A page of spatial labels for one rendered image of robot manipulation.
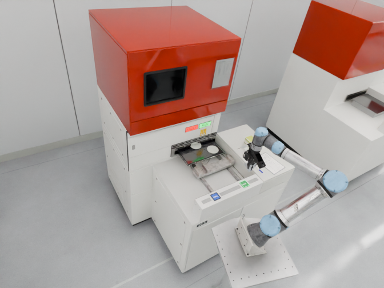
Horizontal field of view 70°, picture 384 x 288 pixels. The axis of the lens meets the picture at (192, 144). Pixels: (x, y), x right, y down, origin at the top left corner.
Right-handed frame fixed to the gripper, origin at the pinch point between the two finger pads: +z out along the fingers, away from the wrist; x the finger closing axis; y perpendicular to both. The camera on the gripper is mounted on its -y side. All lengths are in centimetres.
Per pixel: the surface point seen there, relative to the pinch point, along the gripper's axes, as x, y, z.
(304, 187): -141, 19, 111
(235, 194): 12.2, -3.8, 14.7
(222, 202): 22.8, -4.1, 17.2
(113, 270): 95, 29, 111
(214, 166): 4.4, 31.7, 22.7
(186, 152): 18, 54, 21
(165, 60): 42, 54, -63
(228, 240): 30.3, -24.6, 28.7
